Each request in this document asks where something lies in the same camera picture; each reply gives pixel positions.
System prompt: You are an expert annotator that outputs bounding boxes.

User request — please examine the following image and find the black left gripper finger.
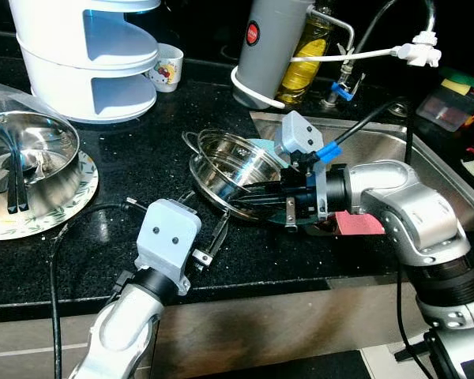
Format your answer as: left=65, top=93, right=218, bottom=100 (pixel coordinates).
left=207, top=208, right=232, bottom=253

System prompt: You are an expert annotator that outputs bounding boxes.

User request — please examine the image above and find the small steel pot with handles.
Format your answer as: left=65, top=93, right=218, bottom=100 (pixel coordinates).
left=183, top=129, right=295, bottom=224

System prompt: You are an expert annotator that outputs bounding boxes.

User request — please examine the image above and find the pink sponge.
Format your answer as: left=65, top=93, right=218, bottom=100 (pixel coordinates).
left=332, top=209, right=389, bottom=237

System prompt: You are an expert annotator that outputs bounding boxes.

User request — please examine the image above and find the grey cabinet front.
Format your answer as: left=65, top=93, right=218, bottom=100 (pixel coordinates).
left=0, top=272, right=429, bottom=379

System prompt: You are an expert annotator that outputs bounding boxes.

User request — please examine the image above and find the yellow oil bottle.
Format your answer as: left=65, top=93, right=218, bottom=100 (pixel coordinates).
left=278, top=4, right=334, bottom=105

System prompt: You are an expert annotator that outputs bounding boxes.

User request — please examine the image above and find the round steel hole cover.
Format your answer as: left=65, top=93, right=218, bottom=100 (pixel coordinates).
left=385, top=101, right=410, bottom=120

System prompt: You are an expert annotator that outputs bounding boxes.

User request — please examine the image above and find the stainless steel sink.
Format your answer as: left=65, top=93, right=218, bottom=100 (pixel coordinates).
left=249, top=111, right=474, bottom=234

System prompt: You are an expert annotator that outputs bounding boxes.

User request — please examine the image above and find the floral patterned plate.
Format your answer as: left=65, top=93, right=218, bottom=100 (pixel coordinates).
left=0, top=150, right=100, bottom=242

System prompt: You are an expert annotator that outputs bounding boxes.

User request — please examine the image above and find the grey water filter cylinder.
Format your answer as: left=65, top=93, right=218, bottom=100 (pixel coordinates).
left=234, top=0, right=314, bottom=110

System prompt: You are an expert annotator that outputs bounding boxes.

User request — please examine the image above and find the white mug with cartoon print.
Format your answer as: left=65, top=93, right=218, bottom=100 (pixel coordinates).
left=145, top=43, right=185, bottom=94

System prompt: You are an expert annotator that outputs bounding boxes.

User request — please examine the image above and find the clear plastic container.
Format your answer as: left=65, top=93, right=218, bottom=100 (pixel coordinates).
left=416, top=83, right=474, bottom=133

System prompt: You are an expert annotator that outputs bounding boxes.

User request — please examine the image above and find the large steel pot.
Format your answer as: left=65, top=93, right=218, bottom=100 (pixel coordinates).
left=0, top=111, right=81, bottom=224

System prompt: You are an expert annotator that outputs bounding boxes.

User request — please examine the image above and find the chrome faucet pipe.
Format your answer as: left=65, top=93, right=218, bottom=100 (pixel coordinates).
left=346, top=0, right=438, bottom=80

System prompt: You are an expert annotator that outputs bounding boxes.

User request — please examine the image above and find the white faucet connector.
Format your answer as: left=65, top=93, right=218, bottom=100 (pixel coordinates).
left=395, top=30, right=444, bottom=69

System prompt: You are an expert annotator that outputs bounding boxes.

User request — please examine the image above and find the yellow green sponge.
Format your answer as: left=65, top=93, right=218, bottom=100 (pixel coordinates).
left=438, top=67, right=474, bottom=92

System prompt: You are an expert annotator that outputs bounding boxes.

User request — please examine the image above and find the white tiered plastic rack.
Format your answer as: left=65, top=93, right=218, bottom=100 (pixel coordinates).
left=8, top=0, right=161, bottom=125

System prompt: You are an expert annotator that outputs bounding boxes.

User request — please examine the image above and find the clear plastic bag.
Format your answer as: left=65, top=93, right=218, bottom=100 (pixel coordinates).
left=0, top=77, right=45, bottom=120

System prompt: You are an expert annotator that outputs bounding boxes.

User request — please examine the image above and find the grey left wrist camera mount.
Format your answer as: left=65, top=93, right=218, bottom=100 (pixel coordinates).
left=134, top=199, right=202, bottom=297

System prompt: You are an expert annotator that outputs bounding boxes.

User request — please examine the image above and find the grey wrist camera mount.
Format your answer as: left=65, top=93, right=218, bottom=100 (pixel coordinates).
left=134, top=199, right=202, bottom=297
left=273, top=111, right=330, bottom=223

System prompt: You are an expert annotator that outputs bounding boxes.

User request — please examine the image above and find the blue cable clip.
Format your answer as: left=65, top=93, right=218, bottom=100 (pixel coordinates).
left=316, top=142, right=343, bottom=163

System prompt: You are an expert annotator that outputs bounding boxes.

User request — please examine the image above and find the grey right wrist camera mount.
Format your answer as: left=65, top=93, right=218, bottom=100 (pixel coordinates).
left=273, top=111, right=330, bottom=223

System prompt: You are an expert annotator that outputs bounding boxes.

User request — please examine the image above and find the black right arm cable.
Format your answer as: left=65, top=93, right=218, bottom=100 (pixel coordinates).
left=332, top=96, right=418, bottom=168

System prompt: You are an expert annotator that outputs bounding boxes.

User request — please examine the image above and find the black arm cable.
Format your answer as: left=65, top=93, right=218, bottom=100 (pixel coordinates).
left=50, top=200, right=148, bottom=379
left=332, top=96, right=418, bottom=168

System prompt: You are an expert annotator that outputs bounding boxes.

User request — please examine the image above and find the blue handled valve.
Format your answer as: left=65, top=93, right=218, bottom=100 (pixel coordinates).
left=330, top=73, right=367, bottom=107

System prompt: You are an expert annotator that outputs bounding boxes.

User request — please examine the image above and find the white hose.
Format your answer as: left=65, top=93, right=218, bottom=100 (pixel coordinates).
left=231, top=46, right=402, bottom=110

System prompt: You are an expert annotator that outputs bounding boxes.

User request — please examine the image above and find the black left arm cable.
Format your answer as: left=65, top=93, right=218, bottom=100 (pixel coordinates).
left=50, top=200, right=148, bottom=379

